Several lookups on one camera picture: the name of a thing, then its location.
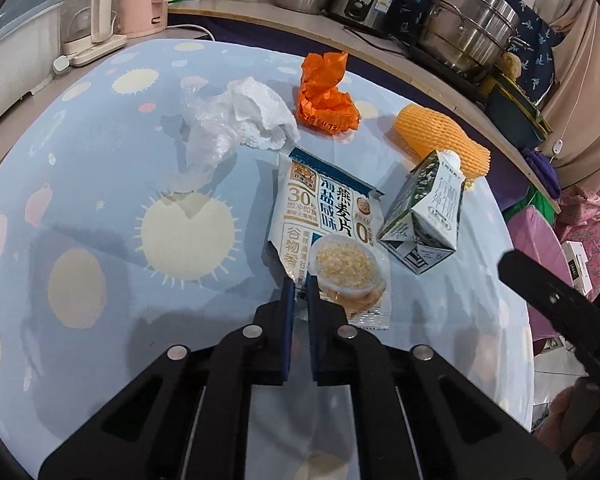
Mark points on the beige curtain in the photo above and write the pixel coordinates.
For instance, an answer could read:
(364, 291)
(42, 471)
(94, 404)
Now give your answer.
(590, 85)

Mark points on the white cardboard box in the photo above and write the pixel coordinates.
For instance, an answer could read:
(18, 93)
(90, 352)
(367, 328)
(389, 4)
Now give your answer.
(580, 265)

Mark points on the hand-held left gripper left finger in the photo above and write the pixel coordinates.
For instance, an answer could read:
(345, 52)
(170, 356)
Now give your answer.
(286, 332)

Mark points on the orange foam fruit net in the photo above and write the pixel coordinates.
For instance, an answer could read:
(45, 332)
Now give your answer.
(430, 130)

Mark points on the green bag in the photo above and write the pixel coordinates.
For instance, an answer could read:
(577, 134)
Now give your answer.
(520, 202)

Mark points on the purple cloth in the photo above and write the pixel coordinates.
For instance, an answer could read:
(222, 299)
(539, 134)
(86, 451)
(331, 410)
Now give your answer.
(545, 175)

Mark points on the blue dotted blanket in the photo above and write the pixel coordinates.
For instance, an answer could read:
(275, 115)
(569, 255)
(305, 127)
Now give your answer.
(105, 185)

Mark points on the cream electric kettle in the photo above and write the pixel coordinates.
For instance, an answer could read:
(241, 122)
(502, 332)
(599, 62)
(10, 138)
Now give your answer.
(100, 5)

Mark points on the crumpled orange wrapper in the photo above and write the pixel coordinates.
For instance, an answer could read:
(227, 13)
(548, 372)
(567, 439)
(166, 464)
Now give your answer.
(325, 95)

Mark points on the white crumpled tissue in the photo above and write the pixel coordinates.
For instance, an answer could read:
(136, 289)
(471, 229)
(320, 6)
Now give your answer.
(260, 110)

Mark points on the purple-lined waste bin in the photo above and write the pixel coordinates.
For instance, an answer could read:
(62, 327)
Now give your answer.
(535, 240)

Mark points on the brown loofah sponge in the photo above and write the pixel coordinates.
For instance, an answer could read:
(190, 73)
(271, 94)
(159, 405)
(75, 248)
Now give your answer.
(510, 64)

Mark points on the black induction cooktop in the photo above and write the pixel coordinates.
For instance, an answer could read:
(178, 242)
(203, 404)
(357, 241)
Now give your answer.
(430, 62)

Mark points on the clear plastic bag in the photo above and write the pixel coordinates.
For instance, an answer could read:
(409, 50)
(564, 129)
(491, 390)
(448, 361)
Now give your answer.
(205, 135)

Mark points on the white dish container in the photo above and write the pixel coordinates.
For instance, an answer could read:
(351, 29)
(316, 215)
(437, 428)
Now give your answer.
(15, 70)

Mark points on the white oatmeal packet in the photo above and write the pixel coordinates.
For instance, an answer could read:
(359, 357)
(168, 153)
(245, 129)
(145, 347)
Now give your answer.
(325, 200)

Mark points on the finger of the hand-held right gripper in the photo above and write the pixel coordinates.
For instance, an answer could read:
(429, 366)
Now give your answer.
(545, 292)

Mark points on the green white milk carton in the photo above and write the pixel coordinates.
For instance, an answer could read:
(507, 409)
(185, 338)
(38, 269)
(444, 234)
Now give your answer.
(420, 220)

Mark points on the pink floral cloth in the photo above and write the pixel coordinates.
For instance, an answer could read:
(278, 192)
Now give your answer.
(590, 210)

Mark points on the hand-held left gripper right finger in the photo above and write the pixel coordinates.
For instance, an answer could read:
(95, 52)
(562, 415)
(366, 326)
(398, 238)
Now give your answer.
(316, 332)

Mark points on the large steel steamer pot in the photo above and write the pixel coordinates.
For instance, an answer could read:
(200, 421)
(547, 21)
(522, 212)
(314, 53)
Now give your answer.
(470, 25)

